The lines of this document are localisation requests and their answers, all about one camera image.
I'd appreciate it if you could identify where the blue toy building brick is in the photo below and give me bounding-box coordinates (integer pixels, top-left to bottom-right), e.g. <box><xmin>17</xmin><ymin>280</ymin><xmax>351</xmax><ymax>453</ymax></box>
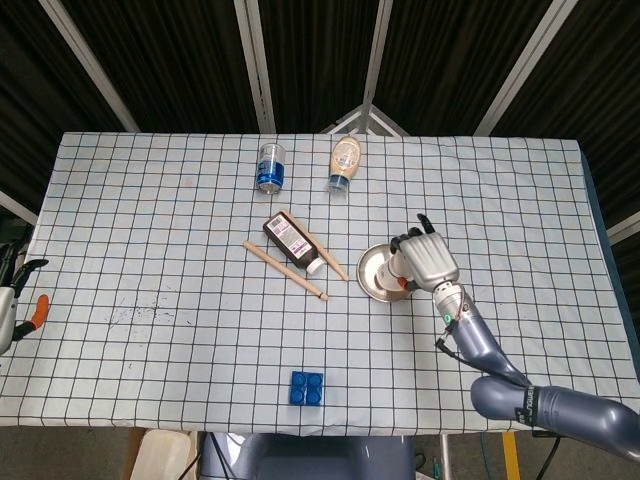
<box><xmin>287</xmin><ymin>370</ymin><xmax>326</xmax><ymax>408</ymax></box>

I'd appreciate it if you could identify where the white triangular frame brace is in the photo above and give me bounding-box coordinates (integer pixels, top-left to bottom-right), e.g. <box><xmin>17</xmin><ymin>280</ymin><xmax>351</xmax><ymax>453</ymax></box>
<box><xmin>319</xmin><ymin>104</ymin><xmax>412</xmax><ymax>136</ymax></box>

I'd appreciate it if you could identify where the plain wooden drumstick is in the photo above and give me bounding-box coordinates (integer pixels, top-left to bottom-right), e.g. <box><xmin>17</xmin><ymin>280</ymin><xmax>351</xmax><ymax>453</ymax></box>
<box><xmin>280</xmin><ymin>209</ymin><xmax>350</xmax><ymax>282</ymax></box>

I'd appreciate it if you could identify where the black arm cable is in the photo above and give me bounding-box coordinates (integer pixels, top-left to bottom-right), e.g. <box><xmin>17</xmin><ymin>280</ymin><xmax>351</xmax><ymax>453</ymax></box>
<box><xmin>433</xmin><ymin>294</ymin><xmax>534</xmax><ymax>389</ymax></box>

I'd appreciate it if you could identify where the white metal frame post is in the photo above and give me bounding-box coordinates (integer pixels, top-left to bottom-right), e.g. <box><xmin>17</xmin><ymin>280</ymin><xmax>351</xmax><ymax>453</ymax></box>
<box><xmin>0</xmin><ymin>189</ymin><xmax>39</xmax><ymax>224</ymax></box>
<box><xmin>473</xmin><ymin>0</ymin><xmax>574</xmax><ymax>136</ymax></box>
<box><xmin>607</xmin><ymin>212</ymin><xmax>640</xmax><ymax>244</ymax></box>
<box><xmin>38</xmin><ymin>0</ymin><xmax>142</xmax><ymax>134</ymax></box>
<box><xmin>359</xmin><ymin>0</ymin><xmax>396</xmax><ymax>134</ymax></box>
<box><xmin>233</xmin><ymin>0</ymin><xmax>277</xmax><ymax>134</ymax></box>

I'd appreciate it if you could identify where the grey robot torso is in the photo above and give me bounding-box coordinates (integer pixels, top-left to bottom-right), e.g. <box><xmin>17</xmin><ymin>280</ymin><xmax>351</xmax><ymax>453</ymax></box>
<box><xmin>198</xmin><ymin>432</ymin><xmax>417</xmax><ymax>480</ymax></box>

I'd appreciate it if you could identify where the beige plastic container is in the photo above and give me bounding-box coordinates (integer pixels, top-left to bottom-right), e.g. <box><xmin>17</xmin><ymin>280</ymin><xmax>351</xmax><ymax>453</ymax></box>
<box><xmin>130</xmin><ymin>428</ymin><xmax>199</xmax><ymax>480</ymax></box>

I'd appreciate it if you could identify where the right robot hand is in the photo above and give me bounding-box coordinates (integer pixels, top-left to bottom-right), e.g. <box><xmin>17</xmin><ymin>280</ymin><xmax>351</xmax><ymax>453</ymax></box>
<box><xmin>388</xmin><ymin>212</ymin><xmax>461</xmax><ymax>294</ymax></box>

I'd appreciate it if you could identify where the white paper cup blue rim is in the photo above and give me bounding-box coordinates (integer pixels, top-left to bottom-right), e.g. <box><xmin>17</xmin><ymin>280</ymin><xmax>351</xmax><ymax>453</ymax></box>
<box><xmin>378</xmin><ymin>248</ymin><xmax>416</xmax><ymax>294</ymax></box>

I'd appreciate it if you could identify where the mayonnaise squeeze bottle blue cap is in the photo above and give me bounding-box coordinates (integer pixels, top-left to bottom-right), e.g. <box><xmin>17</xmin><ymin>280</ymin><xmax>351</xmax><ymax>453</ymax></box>
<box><xmin>327</xmin><ymin>134</ymin><xmax>363</xmax><ymax>196</ymax></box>

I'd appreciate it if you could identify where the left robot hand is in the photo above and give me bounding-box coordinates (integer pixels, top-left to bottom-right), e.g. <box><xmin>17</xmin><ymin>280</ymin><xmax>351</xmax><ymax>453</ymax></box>
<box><xmin>0</xmin><ymin>258</ymin><xmax>52</xmax><ymax>356</ymax></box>

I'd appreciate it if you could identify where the wooden drumstick with black ring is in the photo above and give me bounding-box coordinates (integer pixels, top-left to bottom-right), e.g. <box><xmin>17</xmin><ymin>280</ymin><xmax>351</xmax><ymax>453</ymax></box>
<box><xmin>243</xmin><ymin>240</ymin><xmax>330</xmax><ymax>302</ymax></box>

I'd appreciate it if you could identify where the round metal plate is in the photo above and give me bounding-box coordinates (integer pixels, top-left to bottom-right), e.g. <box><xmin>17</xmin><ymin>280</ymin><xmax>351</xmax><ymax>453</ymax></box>
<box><xmin>355</xmin><ymin>242</ymin><xmax>416</xmax><ymax>304</ymax></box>

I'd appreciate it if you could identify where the blue aluminium drink can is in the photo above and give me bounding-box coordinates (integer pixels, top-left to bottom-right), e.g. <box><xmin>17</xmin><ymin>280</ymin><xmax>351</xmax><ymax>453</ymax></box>
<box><xmin>253</xmin><ymin>142</ymin><xmax>287</xmax><ymax>195</ymax></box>

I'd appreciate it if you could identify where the brown bottle white cap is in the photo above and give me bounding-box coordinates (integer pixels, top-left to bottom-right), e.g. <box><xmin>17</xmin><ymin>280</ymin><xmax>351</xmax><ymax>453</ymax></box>
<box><xmin>262</xmin><ymin>211</ymin><xmax>325</xmax><ymax>276</ymax></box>

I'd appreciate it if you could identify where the light blue checkered tablecloth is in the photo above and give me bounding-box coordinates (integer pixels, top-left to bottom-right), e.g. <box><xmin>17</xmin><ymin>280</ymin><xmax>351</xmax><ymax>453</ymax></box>
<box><xmin>0</xmin><ymin>130</ymin><xmax>626</xmax><ymax>436</ymax></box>

